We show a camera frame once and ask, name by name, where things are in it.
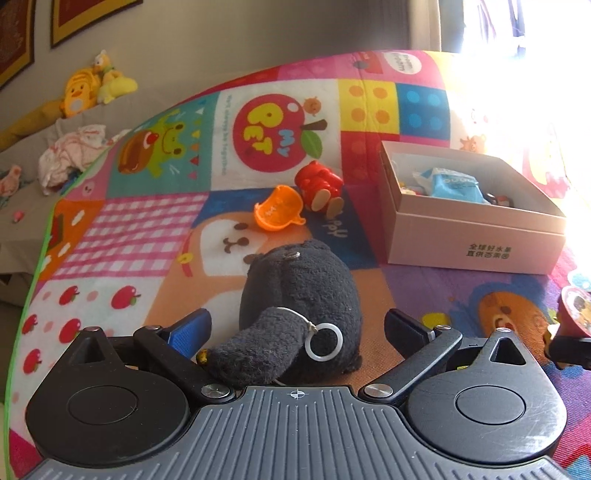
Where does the red toy figure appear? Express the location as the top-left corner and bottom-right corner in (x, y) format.
(294, 161), (346, 217)

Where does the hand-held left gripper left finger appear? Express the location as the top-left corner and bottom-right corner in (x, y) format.
(74, 308), (236, 406)

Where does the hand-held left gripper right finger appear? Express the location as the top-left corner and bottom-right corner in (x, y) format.
(359, 308), (532, 407)

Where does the black plush toy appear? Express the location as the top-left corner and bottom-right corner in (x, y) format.
(201, 239), (363, 387)

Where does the yellow striped plush toy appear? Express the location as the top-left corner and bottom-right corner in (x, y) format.
(60, 69), (101, 118)

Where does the pink cardboard box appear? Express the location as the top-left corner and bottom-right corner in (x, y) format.
(379, 141), (568, 276)

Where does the pink plush toy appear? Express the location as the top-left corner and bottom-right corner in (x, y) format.
(0, 165), (23, 197)

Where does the yellow bird plush toy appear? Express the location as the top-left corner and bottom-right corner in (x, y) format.
(92, 50), (138, 104)

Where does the dark framed wall picture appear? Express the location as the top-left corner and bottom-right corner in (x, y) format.
(0, 0), (37, 88)

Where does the blue snack packet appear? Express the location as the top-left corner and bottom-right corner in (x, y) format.
(412, 166), (490, 204)

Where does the pink round cup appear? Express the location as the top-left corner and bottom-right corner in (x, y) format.
(556, 286), (591, 340)

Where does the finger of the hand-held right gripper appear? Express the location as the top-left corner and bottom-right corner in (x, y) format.
(544, 323), (591, 370)

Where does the gold framed wall picture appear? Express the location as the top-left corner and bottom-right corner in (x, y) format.
(50, 0), (144, 49)

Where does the pile of pink white clothes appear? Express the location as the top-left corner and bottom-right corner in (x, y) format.
(38, 124), (132, 195)

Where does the orange plastic capsule half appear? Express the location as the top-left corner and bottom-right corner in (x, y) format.
(253, 185), (308, 230)

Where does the long yellow plush toy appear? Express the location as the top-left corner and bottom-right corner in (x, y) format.
(0, 97), (65, 151)

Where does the colourful cartoon play mat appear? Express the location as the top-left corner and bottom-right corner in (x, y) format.
(4, 48), (591, 480)

